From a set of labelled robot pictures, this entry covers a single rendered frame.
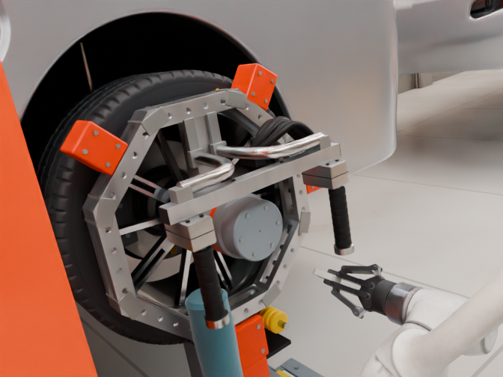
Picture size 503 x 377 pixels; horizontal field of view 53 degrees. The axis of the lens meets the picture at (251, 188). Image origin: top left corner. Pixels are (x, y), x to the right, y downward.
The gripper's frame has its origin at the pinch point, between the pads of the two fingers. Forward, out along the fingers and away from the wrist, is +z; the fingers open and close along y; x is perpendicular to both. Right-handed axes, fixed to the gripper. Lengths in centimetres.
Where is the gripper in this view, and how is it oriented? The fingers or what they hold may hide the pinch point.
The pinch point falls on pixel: (326, 276)
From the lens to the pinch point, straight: 128.2
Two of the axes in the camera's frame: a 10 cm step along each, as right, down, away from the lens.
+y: 4.2, -8.9, 1.8
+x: -6.7, -4.4, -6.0
